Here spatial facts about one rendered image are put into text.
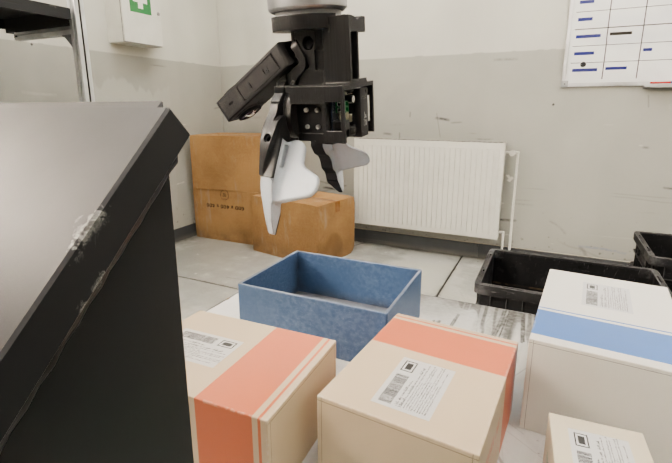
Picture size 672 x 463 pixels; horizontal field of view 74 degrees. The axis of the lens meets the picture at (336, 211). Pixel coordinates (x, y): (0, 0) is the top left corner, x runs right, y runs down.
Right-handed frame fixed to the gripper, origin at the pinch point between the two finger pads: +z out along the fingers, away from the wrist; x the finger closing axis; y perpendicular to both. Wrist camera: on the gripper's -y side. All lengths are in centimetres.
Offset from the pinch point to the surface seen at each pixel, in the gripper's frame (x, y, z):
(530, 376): -3.9, 24.6, 11.4
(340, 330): -1.7, 4.5, 13.4
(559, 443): -12.4, 27.0, 9.8
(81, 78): 72, -142, -14
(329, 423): -17.4, 11.6, 9.8
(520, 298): 54, 20, 36
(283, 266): 8.5, -9.9, 12.6
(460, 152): 241, -33, 45
